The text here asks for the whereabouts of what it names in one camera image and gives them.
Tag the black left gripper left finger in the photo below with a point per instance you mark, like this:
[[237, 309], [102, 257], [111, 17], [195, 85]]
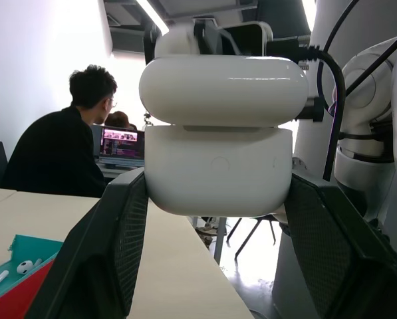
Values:
[[95, 252]]

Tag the black chair legs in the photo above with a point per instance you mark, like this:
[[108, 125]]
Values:
[[251, 232]]

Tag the white earbuds charging case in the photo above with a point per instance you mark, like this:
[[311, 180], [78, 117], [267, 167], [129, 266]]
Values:
[[218, 166]]

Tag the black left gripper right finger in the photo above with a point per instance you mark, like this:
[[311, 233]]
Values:
[[338, 259]]

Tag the person in black sweater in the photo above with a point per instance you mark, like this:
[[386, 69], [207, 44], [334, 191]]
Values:
[[52, 149]]

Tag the teal tray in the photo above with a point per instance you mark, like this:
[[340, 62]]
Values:
[[28, 246]]

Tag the person with reddish hair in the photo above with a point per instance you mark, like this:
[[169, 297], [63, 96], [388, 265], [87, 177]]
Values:
[[120, 119]]

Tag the white desk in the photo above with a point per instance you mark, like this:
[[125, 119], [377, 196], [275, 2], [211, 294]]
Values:
[[113, 172]]

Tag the open laptop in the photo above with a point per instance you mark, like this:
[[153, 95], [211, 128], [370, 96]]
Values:
[[121, 144]]

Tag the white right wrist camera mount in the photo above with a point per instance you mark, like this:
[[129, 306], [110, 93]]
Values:
[[264, 36]]

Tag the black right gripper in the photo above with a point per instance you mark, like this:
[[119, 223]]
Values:
[[209, 36]]

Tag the silver robot body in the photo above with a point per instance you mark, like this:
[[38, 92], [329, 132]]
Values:
[[293, 266]]

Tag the red bin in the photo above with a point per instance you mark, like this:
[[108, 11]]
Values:
[[22, 295]]

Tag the grey table leg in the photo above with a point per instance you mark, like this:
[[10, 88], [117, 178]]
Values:
[[219, 239]]

